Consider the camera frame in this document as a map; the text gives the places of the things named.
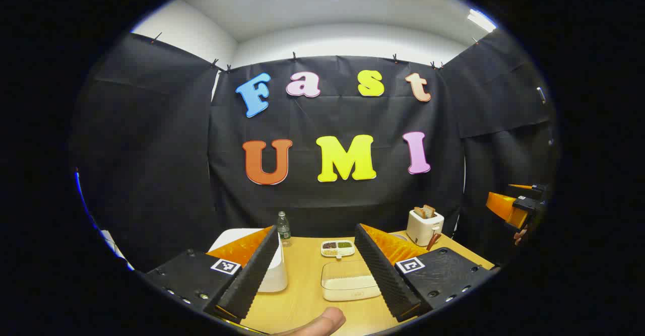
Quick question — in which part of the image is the clear container of rice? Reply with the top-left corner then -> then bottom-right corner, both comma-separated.
321,260 -> 382,302

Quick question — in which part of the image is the ceiling light panel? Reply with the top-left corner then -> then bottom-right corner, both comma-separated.
466,9 -> 497,33

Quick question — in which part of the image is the black backdrop cloth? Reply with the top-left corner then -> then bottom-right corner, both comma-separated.
71,29 -> 557,274

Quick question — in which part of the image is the clear water bottle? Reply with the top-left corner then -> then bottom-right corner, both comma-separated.
277,211 -> 292,247

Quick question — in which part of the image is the white divided grain dish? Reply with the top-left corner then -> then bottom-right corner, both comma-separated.
321,240 -> 356,259

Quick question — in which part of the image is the white rice cooker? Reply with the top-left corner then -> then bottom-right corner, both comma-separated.
208,228 -> 288,293

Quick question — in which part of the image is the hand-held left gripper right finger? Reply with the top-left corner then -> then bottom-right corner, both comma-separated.
354,224 -> 497,322

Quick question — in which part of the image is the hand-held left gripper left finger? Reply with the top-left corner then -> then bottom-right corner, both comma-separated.
144,225 -> 280,324

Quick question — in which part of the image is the white toaster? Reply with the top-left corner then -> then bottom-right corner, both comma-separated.
406,209 -> 445,247

